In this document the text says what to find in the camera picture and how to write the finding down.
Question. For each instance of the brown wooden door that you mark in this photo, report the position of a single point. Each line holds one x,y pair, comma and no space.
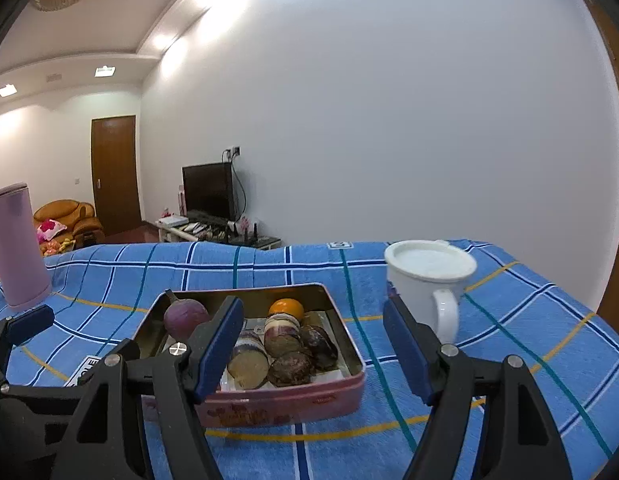
114,173

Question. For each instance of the white floral mug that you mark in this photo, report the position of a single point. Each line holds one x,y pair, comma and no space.
429,276

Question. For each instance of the dark yam piece front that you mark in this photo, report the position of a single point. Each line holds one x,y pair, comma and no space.
291,369

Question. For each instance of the purple electric kettle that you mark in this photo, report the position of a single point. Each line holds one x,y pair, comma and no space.
24,278

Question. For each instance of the white tv stand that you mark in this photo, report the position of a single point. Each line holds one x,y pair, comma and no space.
174,229

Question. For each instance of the black television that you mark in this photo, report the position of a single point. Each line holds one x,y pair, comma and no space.
208,189

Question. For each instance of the dark yam end piece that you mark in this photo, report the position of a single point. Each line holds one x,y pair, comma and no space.
319,345

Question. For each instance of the blue plaid tablecloth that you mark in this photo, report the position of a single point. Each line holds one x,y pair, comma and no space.
100,295

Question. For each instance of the pink floral cushion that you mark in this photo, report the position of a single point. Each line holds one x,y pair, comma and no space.
48,230

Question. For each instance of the small orange mandarin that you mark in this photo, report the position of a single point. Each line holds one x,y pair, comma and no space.
289,306

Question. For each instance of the cut purple yam cylinder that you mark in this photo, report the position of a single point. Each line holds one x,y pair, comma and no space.
281,334

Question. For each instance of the purple round turnip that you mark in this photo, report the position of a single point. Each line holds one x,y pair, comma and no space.
183,316

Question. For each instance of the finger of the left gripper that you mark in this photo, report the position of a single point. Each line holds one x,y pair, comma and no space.
125,350
14,331

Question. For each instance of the pink cookie tin box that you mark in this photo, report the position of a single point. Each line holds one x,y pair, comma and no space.
290,405

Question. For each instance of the orange leather sofa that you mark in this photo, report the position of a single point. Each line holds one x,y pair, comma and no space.
83,228

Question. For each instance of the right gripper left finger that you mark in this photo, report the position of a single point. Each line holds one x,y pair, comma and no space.
106,438

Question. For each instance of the cut purple yam half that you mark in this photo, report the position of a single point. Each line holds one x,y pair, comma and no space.
249,363

